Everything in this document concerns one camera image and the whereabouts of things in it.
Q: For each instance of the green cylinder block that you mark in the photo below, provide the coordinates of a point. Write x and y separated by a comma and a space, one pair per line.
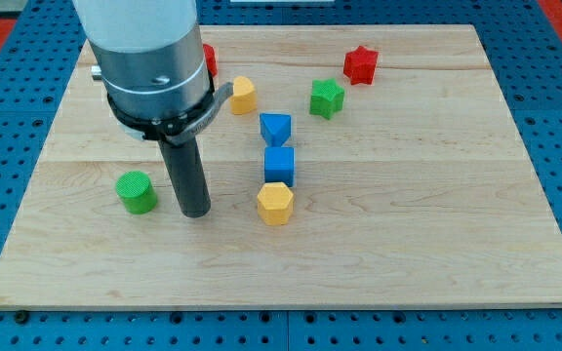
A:
135, 190

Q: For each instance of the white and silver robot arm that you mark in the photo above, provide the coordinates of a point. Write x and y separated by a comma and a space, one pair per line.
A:
151, 58

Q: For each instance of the blue cube block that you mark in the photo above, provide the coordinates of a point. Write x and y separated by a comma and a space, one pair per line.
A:
279, 165

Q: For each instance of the yellow hexagon block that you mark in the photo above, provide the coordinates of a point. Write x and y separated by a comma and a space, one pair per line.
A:
275, 203

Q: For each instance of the yellow heart block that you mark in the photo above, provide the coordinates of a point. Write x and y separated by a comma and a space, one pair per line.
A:
244, 98

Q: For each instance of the red block behind arm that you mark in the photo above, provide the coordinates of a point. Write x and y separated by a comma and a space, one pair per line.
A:
211, 61

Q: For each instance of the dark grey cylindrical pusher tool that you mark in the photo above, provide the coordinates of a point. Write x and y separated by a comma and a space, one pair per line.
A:
186, 173

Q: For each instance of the blue triangle block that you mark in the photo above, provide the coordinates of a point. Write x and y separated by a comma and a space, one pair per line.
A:
275, 128

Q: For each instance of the green star block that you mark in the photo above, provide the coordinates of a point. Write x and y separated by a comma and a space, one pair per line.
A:
326, 98

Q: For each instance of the light wooden board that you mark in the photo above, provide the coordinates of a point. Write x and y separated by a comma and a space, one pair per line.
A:
418, 194

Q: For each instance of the red star block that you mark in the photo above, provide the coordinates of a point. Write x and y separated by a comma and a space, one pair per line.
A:
360, 65

